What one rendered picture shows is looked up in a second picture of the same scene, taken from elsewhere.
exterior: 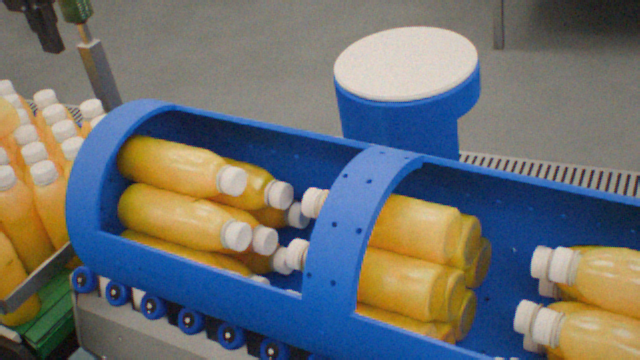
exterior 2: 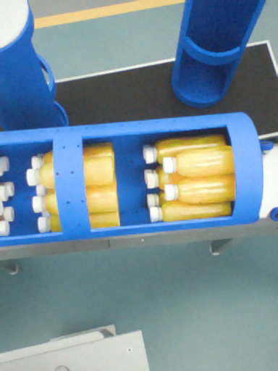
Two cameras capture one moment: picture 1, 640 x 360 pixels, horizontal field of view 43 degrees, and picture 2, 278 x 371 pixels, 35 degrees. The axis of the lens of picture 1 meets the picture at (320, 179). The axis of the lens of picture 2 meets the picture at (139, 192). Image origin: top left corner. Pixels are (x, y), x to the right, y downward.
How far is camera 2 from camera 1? 0.58 m
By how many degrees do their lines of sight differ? 44
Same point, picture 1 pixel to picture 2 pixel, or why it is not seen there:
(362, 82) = not seen: outside the picture
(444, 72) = (12, 15)
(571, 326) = (182, 193)
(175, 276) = not seen: outside the picture
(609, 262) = (191, 163)
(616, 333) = (202, 190)
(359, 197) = (73, 184)
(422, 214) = (99, 170)
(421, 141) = (17, 61)
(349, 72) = not seen: outside the picture
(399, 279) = (101, 203)
